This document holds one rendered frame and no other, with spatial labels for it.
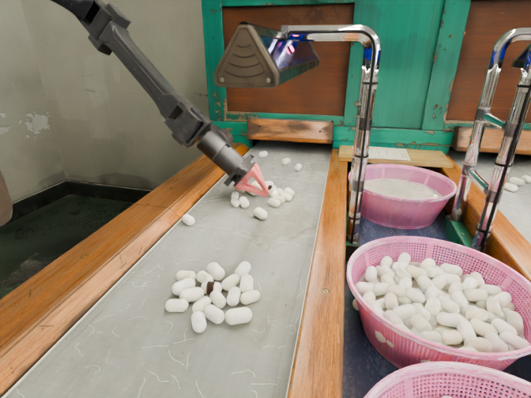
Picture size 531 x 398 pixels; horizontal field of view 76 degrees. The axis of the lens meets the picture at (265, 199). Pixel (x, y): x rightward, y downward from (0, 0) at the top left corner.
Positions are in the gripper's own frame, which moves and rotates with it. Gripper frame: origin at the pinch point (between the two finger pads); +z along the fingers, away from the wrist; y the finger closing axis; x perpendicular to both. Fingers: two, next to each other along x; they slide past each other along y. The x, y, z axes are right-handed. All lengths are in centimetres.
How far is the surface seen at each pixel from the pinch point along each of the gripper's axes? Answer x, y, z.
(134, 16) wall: 34, 135, -118
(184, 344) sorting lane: 2.0, -45.7, 1.4
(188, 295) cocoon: 2.4, -38.6, -1.5
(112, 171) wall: 137, 137, -80
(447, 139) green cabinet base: -37, 45, 35
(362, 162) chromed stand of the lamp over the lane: -23.5, -11.7, 7.8
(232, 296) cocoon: -1.9, -37.6, 3.2
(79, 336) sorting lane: 11.0, -47.5, -9.2
